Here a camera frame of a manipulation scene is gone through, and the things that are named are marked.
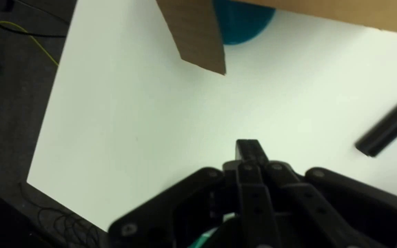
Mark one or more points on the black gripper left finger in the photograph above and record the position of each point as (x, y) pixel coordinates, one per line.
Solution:
(144, 225)

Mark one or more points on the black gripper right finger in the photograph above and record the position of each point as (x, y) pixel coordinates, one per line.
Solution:
(345, 207)

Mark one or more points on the brown cardboard shipping box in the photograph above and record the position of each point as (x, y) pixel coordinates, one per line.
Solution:
(199, 37)

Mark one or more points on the small black block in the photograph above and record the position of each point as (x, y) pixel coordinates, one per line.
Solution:
(386, 132)

